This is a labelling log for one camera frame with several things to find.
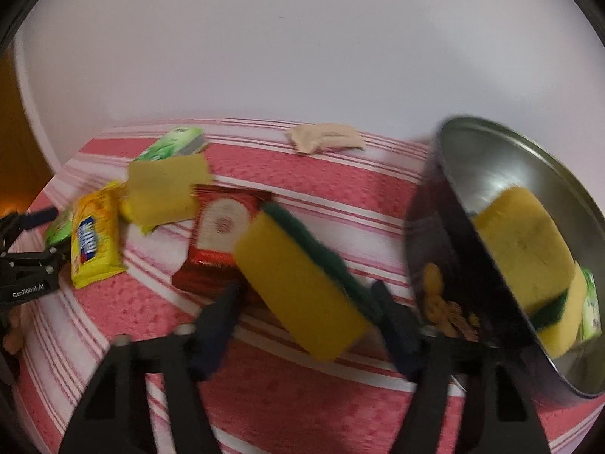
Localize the yellow snack packet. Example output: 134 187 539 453
70 181 128 289

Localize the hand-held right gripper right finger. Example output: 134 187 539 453
371 280 553 454

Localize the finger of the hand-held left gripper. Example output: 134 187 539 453
0 243 68 276
0 207 58 247

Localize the steel bowl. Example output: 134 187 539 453
404 116 605 407

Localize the pink white striped blanket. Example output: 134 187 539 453
9 117 605 454

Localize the red snack packet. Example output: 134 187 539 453
172 184 273 296

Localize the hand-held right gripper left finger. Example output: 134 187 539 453
57 283 249 454

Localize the beige snack packet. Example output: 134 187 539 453
286 123 366 155

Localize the green snack packet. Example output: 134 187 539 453
45 208 76 247
135 125 209 162
579 269 603 341

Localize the yellow green scouring sponge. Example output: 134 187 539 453
473 186 587 329
538 269 589 359
235 202 385 361

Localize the person's left hand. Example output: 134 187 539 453
4 309 25 356

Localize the brown wooden door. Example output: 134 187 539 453
0 52 54 221

